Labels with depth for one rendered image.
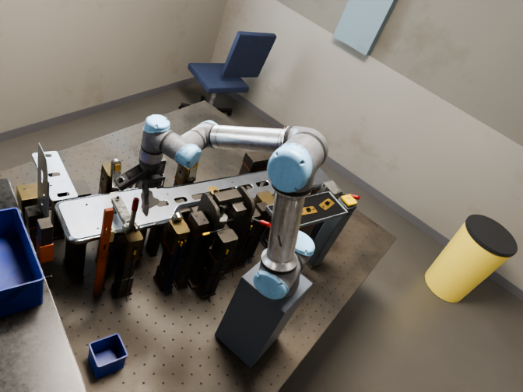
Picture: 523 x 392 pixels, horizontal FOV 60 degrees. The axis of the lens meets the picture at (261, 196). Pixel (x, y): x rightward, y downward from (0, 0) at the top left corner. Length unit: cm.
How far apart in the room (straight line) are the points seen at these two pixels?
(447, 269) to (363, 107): 154
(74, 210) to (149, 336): 57
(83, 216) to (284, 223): 86
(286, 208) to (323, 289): 111
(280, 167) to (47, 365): 85
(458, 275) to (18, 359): 299
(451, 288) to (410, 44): 192
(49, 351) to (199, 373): 62
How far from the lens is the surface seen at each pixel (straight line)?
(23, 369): 148
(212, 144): 148
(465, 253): 359
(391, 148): 417
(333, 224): 218
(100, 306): 197
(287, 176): 118
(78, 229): 181
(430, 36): 389
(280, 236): 133
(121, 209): 180
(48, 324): 154
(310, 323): 217
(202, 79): 407
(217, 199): 177
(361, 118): 420
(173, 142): 141
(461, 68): 387
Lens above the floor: 235
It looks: 39 degrees down
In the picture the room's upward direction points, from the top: 23 degrees clockwise
